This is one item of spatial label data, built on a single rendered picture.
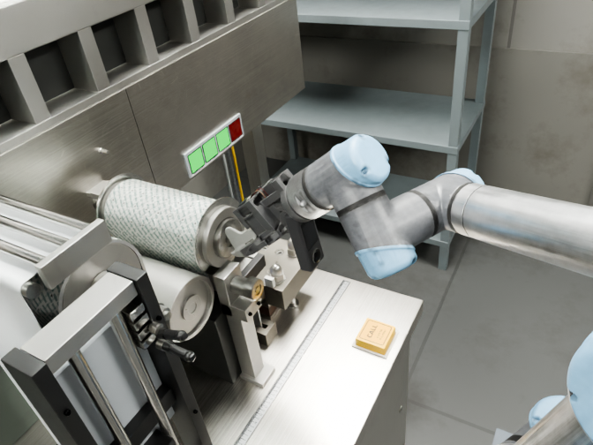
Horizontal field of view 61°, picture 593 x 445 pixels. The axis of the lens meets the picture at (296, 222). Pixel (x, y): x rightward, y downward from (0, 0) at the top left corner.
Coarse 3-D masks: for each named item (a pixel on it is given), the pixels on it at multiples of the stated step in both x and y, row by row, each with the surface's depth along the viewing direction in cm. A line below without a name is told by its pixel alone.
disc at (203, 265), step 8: (216, 200) 90; (224, 200) 92; (232, 200) 94; (208, 208) 89; (216, 208) 90; (208, 216) 89; (200, 224) 87; (200, 232) 88; (200, 240) 88; (200, 248) 89; (200, 256) 89; (200, 264) 90; (208, 264) 92; (208, 272) 93
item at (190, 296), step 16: (144, 256) 96; (160, 272) 90; (176, 272) 90; (192, 272) 92; (160, 288) 87; (176, 288) 86; (192, 288) 90; (208, 288) 93; (176, 304) 87; (192, 304) 90; (208, 304) 95; (176, 320) 88; (192, 320) 92; (192, 336) 92
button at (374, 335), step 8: (368, 320) 116; (368, 328) 114; (376, 328) 114; (384, 328) 114; (392, 328) 114; (360, 336) 113; (368, 336) 112; (376, 336) 112; (384, 336) 112; (392, 336) 113; (360, 344) 113; (368, 344) 111; (376, 344) 111; (384, 344) 110; (384, 352) 110
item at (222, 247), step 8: (224, 224) 90; (232, 224) 92; (240, 224) 95; (216, 232) 90; (224, 232) 91; (216, 240) 90; (224, 240) 91; (216, 248) 90; (224, 248) 92; (232, 248) 94; (224, 256) 92
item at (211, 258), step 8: (104, 208) 100; (224, 208) 91; (232, 208) 93; (104, 216) 100; (216, 216) 89; (224, 216) 91; (232, 216) 94; (208, 224) 89; (216, 224) 90; (208, 232) 88; (208, 240) 89; (208, 248) 89; (208, 256) 90; (216, 256) 92; (232, 256) 96; (216, 264) 92
